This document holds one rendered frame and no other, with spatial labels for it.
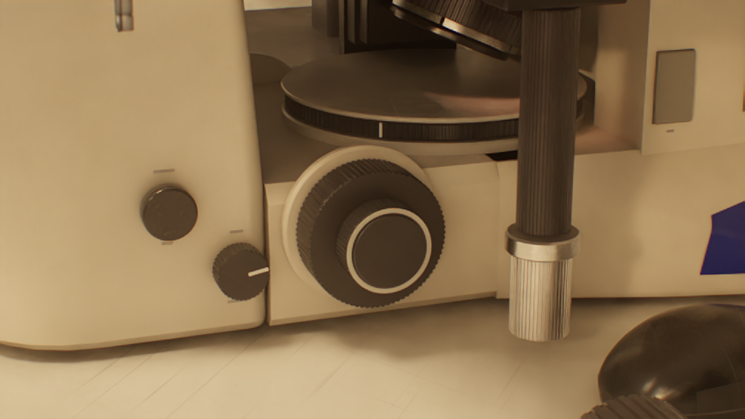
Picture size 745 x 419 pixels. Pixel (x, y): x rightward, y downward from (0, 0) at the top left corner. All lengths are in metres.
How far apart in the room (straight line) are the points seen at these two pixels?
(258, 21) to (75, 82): 0.74
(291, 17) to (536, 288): 0.77
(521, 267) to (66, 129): 0.20
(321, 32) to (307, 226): 0.67
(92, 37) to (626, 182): 0.26
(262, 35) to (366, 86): 0.54
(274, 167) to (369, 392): 0.12
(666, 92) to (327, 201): 0.18
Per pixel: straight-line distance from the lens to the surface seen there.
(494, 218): 0.68
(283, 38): 1.27
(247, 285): 0.64
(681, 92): 0.71
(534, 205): 0.62
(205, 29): 0.62
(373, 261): 0.62
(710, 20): 0.71
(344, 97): 0.73
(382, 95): 0.73
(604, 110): 0.74
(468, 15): 0.71
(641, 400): 0.34
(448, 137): 0.69
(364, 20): 0.81
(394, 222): 0.62
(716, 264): 0.71
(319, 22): 1.29
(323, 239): 0.63
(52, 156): 0.62
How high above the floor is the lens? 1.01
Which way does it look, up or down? 18 degrees down
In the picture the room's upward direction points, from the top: straight up
